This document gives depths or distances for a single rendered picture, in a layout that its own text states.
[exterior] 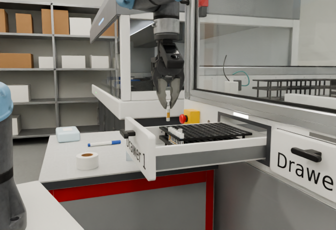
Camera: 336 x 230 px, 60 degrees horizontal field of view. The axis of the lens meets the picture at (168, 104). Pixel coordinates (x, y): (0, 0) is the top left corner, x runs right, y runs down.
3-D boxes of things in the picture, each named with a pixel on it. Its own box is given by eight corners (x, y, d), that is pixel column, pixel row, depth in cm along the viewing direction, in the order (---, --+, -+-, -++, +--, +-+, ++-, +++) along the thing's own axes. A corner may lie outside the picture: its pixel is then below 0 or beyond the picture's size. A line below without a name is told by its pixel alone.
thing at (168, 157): (154, 172, 70) (154, 147, 69) (131, 145, 94) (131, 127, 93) (289, 156, 83) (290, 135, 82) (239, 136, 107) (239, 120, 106)
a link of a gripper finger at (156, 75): (166, 92, 86) (168, 62, 85) (168, 93, 84) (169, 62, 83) (151, 92, 84) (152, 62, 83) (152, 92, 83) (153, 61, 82)
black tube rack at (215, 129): (179, 162, 76) (179, 138, 75) (159, 146, 93) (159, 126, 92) (251, 154, 83) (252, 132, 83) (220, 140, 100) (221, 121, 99)
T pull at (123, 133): (124, 139, 76) (124, 134, 76) (119, 133, 83) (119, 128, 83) (137, 138, 77) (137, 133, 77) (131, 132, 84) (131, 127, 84)
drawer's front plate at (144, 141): (148, 182, 68) (148, 136, 67) (125, 149, 95) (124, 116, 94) (155, 181, 68) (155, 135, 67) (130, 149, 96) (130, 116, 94)
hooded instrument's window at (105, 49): (120, 101, 161) (118, 16, 155) (93, 84, 328) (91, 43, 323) (288, 95, 198) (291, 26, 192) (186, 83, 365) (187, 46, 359)
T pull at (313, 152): (317, 163, 57) (318, 156, 56) (289, 152, 64) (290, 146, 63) (331, 161, 58) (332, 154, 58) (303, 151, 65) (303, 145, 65)
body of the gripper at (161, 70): (173, 76, 92) (173, 37, 90) (182, 77, 84) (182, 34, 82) (150, 77, 90) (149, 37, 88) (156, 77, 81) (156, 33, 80)
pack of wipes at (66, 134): (80, 141, 130) (80, 131, 129) (57, 143, 126) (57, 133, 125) (76, 134, 143) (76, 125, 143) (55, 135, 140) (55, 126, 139)
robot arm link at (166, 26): (183, 18, 81) (154, 17, 79) (183, 35, 82) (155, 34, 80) (174, 22, 89) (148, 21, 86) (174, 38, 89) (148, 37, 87)
